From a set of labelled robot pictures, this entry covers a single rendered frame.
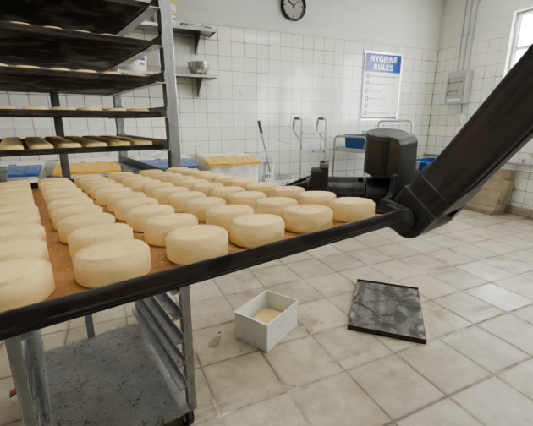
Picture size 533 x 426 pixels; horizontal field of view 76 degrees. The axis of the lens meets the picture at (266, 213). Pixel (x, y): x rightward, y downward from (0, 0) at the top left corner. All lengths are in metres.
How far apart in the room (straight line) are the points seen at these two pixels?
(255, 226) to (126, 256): 0.11
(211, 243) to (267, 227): 0.05
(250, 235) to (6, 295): 0.17
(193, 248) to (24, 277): 0.10
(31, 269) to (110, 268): 0.04
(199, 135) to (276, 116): 0.98
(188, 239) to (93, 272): 0.07
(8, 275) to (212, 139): 3.81
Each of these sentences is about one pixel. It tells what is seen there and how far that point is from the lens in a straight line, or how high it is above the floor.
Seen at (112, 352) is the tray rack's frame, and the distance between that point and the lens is 1.73.
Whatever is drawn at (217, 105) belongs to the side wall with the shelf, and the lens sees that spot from 4.03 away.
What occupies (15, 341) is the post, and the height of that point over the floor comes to 0.59.
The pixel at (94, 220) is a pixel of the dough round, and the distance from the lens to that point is 0.36.
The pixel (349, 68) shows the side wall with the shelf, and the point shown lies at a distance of 4.89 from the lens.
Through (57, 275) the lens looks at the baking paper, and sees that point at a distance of 0.29.
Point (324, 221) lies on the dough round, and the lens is 0.33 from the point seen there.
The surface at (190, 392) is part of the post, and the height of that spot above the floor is 0.20.
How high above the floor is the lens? 1.12
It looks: 15 degrees down
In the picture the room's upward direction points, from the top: straight up
